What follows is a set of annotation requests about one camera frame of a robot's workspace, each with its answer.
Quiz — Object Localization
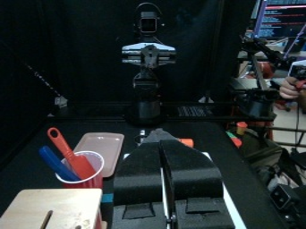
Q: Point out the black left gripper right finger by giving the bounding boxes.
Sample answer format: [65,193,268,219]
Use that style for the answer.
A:
[160,139,236,229]

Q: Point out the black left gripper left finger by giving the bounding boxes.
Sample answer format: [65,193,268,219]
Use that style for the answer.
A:
[111,140,168,229]

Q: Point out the red wooden drawer box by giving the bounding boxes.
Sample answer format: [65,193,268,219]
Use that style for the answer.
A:
[0,188,108,229]

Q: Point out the white leader arm handle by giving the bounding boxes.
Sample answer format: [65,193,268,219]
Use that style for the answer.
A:
[287,59,306,90]

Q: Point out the person's hand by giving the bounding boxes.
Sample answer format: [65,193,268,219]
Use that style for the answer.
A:
[278,75,302,100]

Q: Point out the red plastic cup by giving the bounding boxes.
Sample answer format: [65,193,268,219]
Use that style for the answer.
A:
[53,150,105,190]

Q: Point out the small orange block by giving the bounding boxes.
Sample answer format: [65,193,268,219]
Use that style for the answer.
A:
[177,138,195,148]

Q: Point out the pink plastic tray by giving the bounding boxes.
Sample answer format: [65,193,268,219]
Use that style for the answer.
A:
[72,131,125,178]

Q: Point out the white cutting board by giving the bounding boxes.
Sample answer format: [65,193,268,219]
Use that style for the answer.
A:
[121,151,248,229]

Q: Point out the orange cylinder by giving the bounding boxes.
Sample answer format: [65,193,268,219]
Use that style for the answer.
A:
[235,121,248,136]

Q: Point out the dark bag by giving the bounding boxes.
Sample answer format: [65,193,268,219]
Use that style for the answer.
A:
[242,131,306,191]

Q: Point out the black power adapter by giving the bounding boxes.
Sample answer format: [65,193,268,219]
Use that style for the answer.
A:
[268,183,300,210]

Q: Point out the computer monitor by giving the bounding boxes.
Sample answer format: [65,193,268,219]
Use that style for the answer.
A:
[250,0,306,39]

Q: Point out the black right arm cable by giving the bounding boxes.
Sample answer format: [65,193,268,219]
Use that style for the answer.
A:
[133,2,164,15]

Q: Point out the diagonal wire with turnbuckle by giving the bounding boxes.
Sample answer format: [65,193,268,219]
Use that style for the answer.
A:
[22,63,62,98]

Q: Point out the white frame corner bracket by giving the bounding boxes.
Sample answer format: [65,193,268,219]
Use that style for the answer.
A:
[53,95,69,109]

